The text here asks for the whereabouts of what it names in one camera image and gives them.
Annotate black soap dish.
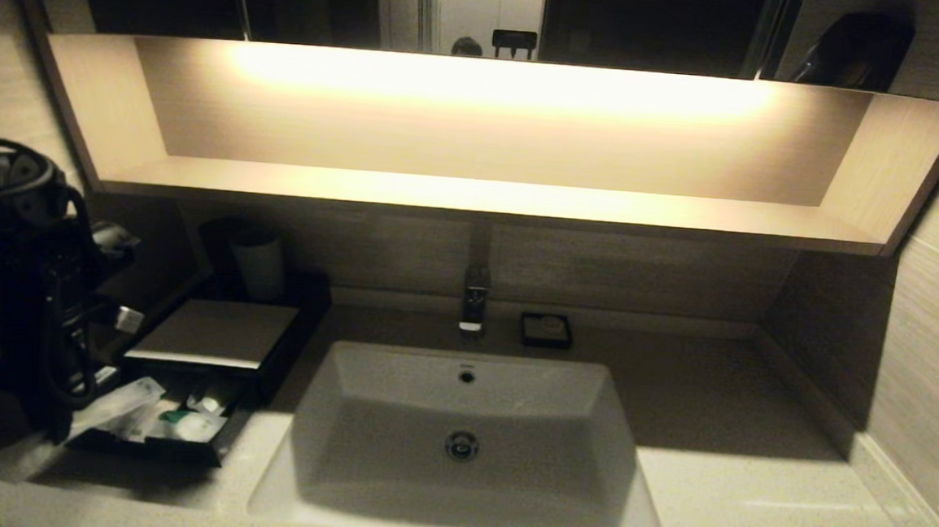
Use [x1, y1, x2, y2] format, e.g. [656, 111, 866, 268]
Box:
[518, 311, 574, 351]

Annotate mirror cabinet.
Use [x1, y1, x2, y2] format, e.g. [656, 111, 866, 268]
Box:
[10, 0, 939, 102]

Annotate white ceramic sink basin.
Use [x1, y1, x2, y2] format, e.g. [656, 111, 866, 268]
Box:
[247, 334, 679, 527]

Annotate chrome faucet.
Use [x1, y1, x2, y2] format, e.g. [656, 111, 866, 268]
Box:
[457, 223, 496, 337]

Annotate black storage box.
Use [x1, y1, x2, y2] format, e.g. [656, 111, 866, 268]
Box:
[107, 261, 335, 412]

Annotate black wall hair dryer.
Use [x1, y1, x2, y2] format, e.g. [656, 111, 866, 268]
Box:
[790, 7, 918, 94]

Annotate white sachet green cap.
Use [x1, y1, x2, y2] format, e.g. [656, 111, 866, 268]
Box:
[151, 407, 231, 446]

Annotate thin black looped cable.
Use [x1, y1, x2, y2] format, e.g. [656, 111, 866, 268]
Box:
[37, 294, 107, 413]

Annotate small black device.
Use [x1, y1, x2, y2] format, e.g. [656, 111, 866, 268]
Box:
[491, 28, 538, 61]

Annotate grey metal plate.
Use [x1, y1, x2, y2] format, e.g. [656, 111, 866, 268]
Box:
[125, 295, 301, 372]

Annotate chrome sink drain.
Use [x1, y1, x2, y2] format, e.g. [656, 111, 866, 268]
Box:
[444, 430, 481, 464]

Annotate small white wrapped packet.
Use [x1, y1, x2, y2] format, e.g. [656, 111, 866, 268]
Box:
[186, 393, 228, 418]

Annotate grey plastic cup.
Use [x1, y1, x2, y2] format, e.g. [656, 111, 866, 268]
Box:
[226, 229, 287, 303]

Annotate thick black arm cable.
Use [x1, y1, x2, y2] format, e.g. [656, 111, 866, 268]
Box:
[0, 140, 76, 222]

